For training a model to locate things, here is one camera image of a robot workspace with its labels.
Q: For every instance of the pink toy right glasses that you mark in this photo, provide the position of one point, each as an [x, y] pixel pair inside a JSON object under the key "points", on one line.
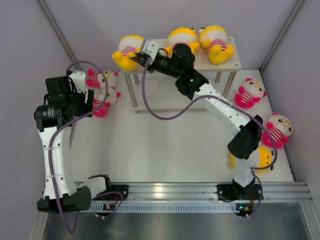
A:
{"points": [[280, 128]]}

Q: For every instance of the right aluminium frame post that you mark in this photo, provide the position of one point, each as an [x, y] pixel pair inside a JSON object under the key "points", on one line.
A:
{"points": [[298, 4]]}

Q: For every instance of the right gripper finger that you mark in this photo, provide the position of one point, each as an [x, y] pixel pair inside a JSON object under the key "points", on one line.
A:
{"points": [[144, 62], [136, 55]]}

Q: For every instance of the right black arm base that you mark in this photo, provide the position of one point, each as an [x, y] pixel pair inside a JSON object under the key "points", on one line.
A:
{"points": [[234, 192]]}

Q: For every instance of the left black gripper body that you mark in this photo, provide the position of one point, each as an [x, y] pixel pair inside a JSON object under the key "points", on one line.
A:
{"points": [[79, 108]]}

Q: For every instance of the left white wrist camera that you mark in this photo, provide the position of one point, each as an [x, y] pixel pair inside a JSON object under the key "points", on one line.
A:
{"points": [[79, 79]]}

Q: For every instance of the white two-tier shelf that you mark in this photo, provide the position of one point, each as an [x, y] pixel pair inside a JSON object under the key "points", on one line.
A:
{"points": [[160, 89]]}

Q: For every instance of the grey slotted cable duct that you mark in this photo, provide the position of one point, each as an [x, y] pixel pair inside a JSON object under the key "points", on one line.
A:
{"points": [[175, 207]]}

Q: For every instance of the aluminium front rail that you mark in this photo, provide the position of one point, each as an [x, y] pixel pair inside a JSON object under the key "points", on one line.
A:
{"points": [[277, 192]]}

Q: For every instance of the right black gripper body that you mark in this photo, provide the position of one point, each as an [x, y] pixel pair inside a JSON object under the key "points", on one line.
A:
{"points": [[162, 65]]}

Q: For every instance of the pink toy top left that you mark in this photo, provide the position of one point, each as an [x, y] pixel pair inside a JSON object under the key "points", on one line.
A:
{"points": [[99, 80]]}

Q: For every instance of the pink toy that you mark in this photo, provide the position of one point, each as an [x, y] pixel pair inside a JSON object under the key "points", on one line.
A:
{"points": [[111, 97], [249, 93], [99, 80]]}

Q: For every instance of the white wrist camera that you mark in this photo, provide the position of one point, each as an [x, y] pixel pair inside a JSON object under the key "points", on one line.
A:
{"points": [[79, 79], [150, 48]]}

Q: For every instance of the pink toy top right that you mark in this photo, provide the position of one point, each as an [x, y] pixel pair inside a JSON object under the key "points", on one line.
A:
{"points": [[249, 93]]}

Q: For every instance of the aluminium frame post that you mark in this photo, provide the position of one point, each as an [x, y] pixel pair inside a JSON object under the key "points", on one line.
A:
{"points": [[298, 4], [56, 29]]}

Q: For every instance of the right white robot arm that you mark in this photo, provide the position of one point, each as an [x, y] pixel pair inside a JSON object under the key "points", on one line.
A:
{"points": [[246, 129]]}

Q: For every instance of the yellow toy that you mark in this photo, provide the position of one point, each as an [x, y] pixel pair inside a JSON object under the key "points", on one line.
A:
{"points": [[214, 38], [182, 35], [260, 158], [128, 44]]}

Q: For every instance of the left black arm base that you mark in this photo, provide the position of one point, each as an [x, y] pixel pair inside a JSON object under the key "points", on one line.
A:
{"points": [[123, 189]]}

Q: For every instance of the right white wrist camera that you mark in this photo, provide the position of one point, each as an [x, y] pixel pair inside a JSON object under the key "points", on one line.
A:
{"points": [[150, 48]]}

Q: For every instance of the left aluminium frame post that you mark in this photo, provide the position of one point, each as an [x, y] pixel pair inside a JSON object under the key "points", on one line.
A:
{"points": [[56, 29]]}

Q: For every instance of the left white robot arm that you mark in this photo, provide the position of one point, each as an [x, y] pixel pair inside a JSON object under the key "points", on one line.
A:
{"points": [[66, 99]]}

